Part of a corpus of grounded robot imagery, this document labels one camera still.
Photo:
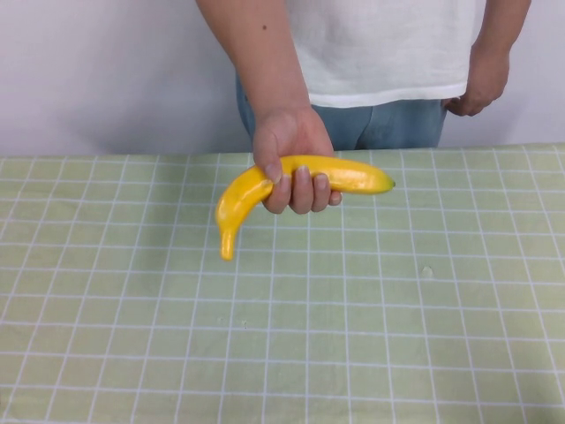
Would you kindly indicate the person's left hand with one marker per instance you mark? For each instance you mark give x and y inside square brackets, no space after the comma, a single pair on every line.
[483,79]

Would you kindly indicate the person's right hand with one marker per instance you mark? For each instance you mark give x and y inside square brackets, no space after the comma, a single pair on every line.
[287,141]

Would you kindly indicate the yellow plastic banana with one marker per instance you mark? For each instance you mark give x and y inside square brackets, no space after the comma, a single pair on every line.
[353,174]

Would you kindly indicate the person's left forearm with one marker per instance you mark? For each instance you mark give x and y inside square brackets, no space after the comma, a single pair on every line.
[501,22]

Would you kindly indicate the person's right forearm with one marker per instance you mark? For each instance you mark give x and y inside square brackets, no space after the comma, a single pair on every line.
[251,48]

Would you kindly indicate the blue jeans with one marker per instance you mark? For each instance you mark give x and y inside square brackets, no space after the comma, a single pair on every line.
[397,126]

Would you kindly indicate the white t-shirt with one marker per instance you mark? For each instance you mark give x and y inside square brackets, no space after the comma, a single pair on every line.
[379,48]

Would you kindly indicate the green checked tablecloth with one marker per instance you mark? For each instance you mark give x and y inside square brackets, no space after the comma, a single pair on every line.
[309,309]

